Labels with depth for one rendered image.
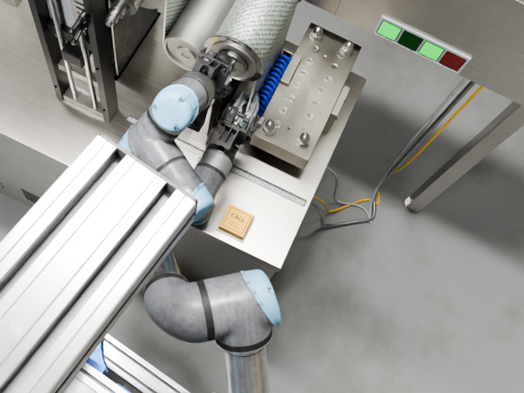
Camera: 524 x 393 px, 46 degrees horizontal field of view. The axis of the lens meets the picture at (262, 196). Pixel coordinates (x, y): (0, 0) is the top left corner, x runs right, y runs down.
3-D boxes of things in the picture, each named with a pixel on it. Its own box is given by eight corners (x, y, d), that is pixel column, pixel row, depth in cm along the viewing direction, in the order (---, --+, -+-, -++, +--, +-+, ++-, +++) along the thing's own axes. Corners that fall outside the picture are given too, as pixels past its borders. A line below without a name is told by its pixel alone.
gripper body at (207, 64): (238, 61, 130) (223, 75, 119) (224, 96, 134) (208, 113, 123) (205, 45, 130) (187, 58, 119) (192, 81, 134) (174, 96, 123)
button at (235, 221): (217, 228, 162) (218, 225, 160) (229, 206, 165) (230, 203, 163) (242, 240, 162) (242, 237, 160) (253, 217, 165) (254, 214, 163)
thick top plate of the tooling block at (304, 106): (249, 143, 165) (253, 133, 159) (306, 34, 180) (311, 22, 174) (303, 169, 165) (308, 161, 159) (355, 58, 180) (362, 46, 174)
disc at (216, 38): (200, 62, 147) (207, 26, 133) (202, 61, 147) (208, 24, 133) (256, 90, 147) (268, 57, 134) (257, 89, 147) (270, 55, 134)
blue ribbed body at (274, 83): (247, 115, 163) (249, 109, 160) (280, 55, 171) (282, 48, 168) (260, 122, 163) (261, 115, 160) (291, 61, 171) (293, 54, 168)
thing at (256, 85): (244, 115, 162) (254, 78, 145) (280, 49, 171) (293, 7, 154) (246, 116, 162) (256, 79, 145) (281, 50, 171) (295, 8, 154)
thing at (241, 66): (250, 75, 139) (230, 79, 144) (254, 68, 140) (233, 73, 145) (228, 51, 135) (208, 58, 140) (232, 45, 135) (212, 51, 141)
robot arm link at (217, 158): (224, 184, 148) (193, 169, 148) (231, 168, 150) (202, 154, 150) (227, 172, 141) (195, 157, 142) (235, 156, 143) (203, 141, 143)
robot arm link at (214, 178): (173, 210, 145) (175, 197, 137) (194, 171, 149) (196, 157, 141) (203, 224, 145) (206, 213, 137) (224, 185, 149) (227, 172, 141)
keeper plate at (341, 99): (320, 131, 176) (331, 112, 166) (333, 104, 180) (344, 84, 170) (328, 135, 176) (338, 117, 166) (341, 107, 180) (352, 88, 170)
